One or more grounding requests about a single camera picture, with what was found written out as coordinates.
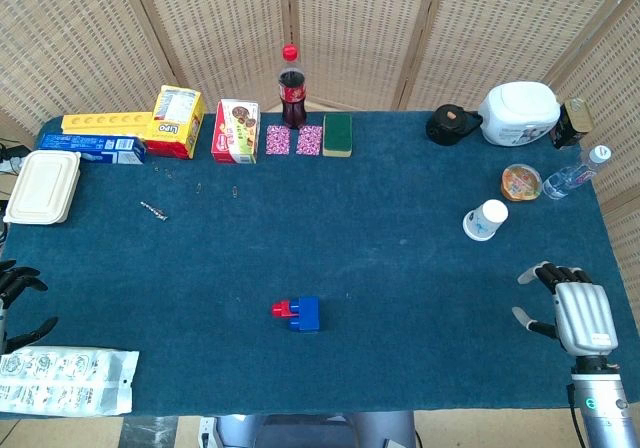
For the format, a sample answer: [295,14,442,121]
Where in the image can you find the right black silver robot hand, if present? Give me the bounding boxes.
[511,261,619,357]

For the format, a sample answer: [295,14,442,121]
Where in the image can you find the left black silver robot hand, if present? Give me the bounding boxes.
[0,259,59,355]

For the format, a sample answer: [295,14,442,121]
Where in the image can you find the red toy block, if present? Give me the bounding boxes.
[271,300,302,319]

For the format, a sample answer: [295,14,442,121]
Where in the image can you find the blue toy block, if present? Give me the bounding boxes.
[288,295,322,333]

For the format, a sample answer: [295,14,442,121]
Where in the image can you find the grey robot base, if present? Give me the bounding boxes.
[198,409,419,448]

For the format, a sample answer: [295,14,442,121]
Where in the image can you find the beige lidded food container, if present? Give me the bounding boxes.
[2,149,83,226]

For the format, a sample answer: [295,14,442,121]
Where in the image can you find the white paper cup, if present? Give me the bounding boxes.
[462,198,510,242]

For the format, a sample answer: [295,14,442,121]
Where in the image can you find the clear water bottle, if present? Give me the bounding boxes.
[542,144,613,201]

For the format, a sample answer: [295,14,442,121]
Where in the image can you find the orange jelly cup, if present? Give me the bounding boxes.
[500,163,544,203]

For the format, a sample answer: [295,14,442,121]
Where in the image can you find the small metal screw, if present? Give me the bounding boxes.
[139,200,169,222]

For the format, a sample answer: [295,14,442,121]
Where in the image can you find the long blue cardboard box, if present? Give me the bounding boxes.
[37,133,148,166]

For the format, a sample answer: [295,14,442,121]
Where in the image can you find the yellow plastic ice tray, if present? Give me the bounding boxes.
[60,111,154,140]

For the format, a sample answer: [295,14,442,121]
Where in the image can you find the dark tin with gold lid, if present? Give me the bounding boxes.
[549,97,596,151]

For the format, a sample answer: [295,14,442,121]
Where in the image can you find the white wet wipes tub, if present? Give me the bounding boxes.
[477,81,562,147]

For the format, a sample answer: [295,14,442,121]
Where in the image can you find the yellow Lipo biscuit box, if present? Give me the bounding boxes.
[144,85,207,161]

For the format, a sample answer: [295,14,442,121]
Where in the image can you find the black teapot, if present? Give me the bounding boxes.
[425,104,484,147]

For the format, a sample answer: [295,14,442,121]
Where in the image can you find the red snack box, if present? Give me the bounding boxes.
[211,98,261,165]

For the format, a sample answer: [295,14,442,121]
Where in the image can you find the blue table cloth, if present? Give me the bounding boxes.
[0,111,633,418]

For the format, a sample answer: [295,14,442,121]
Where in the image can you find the pink patterned card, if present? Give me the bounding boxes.
[265,124,292,157]
[296,124,324,157]

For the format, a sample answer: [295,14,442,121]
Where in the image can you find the green yellow sponge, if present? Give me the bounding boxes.
[322,113,354,159]

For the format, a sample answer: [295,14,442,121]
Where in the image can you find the cola bottle with red cap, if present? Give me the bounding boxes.
[277,43,308,130]

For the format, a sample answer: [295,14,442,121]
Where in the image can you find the woven bamboo folding screen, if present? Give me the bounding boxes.
[0,0,640,289]

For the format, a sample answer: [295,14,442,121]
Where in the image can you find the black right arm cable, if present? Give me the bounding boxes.
[565,381,589,448]

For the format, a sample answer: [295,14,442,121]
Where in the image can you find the black cables with plug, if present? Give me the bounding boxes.
[0,139,32,175]

